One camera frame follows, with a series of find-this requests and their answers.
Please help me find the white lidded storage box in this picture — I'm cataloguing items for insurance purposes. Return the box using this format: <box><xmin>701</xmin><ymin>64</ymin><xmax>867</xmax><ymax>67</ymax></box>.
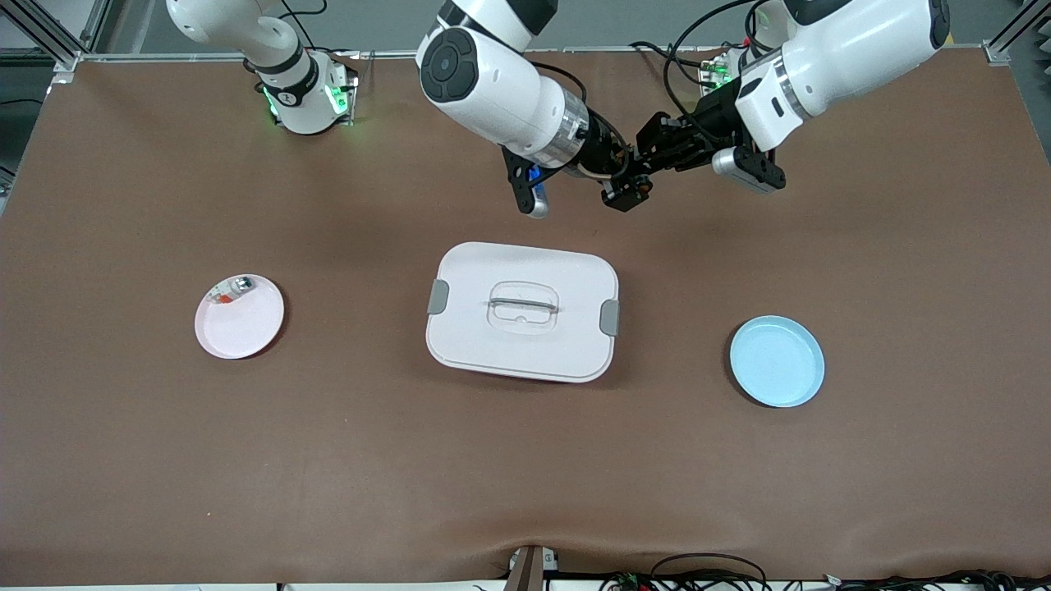
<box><xmin>425</xmin><ymin>241</ymin><xmax>620</xmax><ymax>384</ymax></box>

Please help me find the light blue round plate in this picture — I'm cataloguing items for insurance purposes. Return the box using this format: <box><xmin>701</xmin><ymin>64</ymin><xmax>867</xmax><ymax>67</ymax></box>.
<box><xmin>729</xmin><ymin>315</ymin><xmax>825</xmax><ymax>409</ymax></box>

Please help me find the pink round plate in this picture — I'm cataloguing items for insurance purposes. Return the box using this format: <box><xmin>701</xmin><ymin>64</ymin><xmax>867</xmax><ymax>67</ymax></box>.
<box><xmin>194</xmin><ymin>273</ymin><xmax>285</xmax><ymax>360</ymax></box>

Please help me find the black arm base cable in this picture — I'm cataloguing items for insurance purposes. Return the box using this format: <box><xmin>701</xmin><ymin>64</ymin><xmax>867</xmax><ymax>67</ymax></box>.
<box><xmin>629</xmin><ymin>40</ymin><xmax>725</xmax><ymax>88</ymax></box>

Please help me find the clear box lid handle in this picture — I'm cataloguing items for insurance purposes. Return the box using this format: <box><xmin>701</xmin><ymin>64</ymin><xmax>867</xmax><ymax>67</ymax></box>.
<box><xmin>488</xmin><ymin>282</ymin><xmax>560</xmax><ymax>334</ymax></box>

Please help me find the silver table edge rail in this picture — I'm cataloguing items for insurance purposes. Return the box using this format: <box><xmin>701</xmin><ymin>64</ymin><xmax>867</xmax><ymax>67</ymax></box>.
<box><xmin>78</xmin><ymin>45</ymin><xmax>990</xmax><ymax>65</ymax></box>

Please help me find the aluminium frame profile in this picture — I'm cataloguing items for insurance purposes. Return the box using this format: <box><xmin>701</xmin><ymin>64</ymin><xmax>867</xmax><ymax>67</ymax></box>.
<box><xmin>0</xmin><ymin>0</ymin><xmax>112</xmax><ymax>71</ymax></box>
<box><xmin>981</xmin><ymin>0</ymin><xmax>1051</xmax><ymax>66</ymax></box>

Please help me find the black cable loop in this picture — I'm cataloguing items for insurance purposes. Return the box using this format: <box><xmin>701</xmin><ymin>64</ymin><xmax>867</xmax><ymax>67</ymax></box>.
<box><xmin>651</xmin><ymin>552</ymin><xmax>769</xmax><ymax>591</ymax></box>

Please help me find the brown grey mount bracket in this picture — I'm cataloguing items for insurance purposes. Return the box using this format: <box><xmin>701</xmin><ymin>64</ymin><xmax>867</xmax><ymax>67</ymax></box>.
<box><xmin>503</xmin><ymin>544</ymin><xmax>561</xmax><ymax>591</ymax></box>

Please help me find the black cable bundle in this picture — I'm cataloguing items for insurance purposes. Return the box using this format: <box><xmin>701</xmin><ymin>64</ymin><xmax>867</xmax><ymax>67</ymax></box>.
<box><xmin>821</xmin><ymin>569</ymin><xmax>1051</xmax><ymax>591</ymax></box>

